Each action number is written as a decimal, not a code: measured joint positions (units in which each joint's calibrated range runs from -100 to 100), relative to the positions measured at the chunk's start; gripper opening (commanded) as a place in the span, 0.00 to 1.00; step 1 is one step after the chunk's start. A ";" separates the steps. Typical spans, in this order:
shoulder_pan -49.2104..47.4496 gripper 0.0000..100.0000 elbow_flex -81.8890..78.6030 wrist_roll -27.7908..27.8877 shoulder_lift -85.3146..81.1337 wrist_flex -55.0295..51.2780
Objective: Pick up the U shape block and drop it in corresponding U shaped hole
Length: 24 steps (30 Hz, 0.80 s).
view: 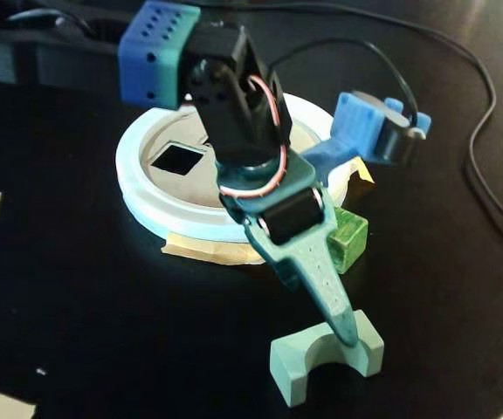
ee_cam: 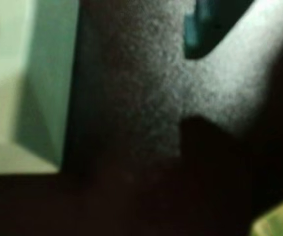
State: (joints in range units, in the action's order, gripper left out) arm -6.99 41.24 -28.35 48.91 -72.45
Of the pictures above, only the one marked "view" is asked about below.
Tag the teal gripper black servo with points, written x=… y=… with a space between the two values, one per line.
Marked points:
x=287 y=216

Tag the mint green U shape block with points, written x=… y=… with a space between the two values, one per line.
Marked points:
x=295 y=371

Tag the white round shape sorter lid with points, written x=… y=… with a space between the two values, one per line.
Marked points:
x=168 y=218

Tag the green wooden cube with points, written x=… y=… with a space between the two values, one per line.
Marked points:
x=352 y=235

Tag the long tan masking tape strip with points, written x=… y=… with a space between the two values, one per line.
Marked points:
x=199 y=251

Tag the short tan masking tape strip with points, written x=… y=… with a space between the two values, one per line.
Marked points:
x=365 y=181

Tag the black round wrist camera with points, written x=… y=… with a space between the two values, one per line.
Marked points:
x=397 y=139

